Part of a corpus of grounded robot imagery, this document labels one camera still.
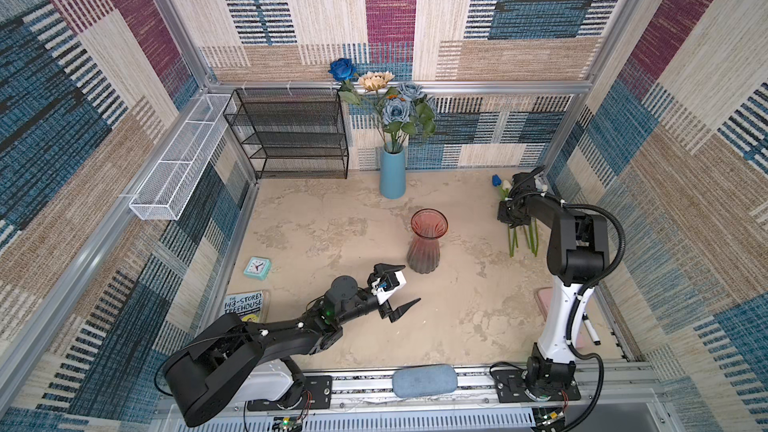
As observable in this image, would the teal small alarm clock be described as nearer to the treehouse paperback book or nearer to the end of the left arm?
the treehouse paperback book

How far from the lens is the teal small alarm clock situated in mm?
934

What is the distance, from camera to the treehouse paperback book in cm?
85
